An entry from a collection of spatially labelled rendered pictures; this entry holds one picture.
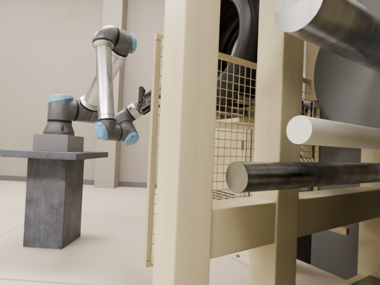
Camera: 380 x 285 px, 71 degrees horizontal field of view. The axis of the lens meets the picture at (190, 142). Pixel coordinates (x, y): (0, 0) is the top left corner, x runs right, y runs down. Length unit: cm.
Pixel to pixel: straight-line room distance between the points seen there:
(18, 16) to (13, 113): 159
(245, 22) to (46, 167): 141
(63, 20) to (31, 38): 60
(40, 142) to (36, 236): 58
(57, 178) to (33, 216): 28
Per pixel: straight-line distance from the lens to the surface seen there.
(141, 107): 159
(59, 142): 186
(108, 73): 154
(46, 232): 196
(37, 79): 509
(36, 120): 500
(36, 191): 194
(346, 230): 137
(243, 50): 124
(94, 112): 198
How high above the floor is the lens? 66
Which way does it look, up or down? 1 degrees up
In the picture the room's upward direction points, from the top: 2 degrees clockwise
